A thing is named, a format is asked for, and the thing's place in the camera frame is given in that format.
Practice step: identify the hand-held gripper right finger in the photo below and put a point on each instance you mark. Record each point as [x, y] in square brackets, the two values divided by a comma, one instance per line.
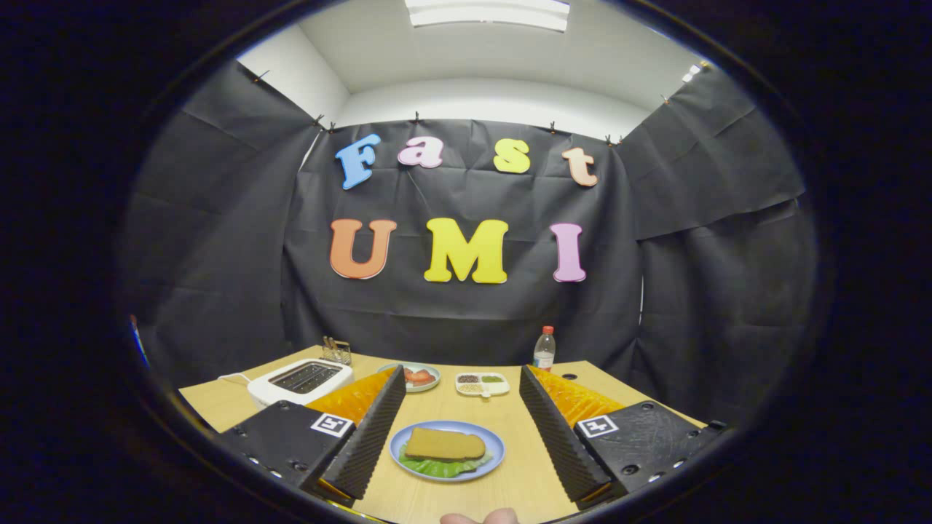
[557, 437]

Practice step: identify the white divided seasoning dish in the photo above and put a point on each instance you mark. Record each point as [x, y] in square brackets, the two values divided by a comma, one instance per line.
[482, 392]

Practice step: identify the blue plate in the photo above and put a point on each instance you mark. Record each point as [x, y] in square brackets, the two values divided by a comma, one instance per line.
[497, 445]

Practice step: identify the green lettuce leaf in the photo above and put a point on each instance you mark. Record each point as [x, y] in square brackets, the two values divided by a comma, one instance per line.
[444, 469]

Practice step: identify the pale green plate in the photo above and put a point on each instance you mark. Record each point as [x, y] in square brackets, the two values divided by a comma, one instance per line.
[426, 388]

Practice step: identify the ceiling light panel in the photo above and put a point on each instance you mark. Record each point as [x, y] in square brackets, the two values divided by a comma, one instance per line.
[488, 13]

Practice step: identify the white toaster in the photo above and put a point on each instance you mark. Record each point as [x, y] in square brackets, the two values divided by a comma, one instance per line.
[266, 394]

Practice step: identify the brown toasted bread slice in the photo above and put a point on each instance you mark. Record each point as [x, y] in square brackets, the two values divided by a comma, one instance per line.
[444, 444]

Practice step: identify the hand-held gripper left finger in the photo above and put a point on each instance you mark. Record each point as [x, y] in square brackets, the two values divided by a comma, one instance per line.
[371, 437]

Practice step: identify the red tomato slices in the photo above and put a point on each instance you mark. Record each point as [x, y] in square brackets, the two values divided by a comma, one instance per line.
[421, 376]

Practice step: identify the clear plastic bottle red cap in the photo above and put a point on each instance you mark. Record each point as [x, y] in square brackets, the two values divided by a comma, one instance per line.
[544, 356]

